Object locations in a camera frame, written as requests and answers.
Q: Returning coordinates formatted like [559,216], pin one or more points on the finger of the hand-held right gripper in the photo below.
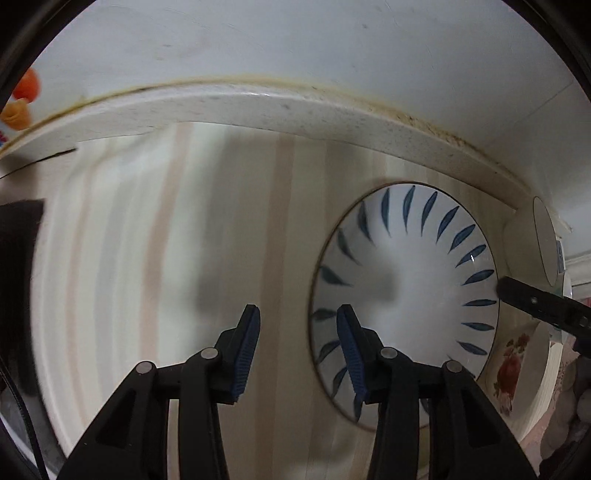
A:
[535,302]

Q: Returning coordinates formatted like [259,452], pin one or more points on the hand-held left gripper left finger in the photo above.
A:
[247,341]

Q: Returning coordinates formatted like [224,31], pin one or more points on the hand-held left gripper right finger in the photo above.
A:
[351,350]

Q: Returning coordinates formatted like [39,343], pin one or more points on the white bowl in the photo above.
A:
[521,240]

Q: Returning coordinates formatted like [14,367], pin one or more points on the red floral plate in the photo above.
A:
[512,369]

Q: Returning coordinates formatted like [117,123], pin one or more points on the blue leaf pattern plate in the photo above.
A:
[415,286]

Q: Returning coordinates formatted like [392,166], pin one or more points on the striped counter mat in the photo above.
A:
[184,240]

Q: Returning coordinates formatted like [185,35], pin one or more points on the black gas cooktop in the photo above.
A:
[18,258]

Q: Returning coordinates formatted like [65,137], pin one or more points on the gold ingot wall sticker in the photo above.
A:
[16,115]

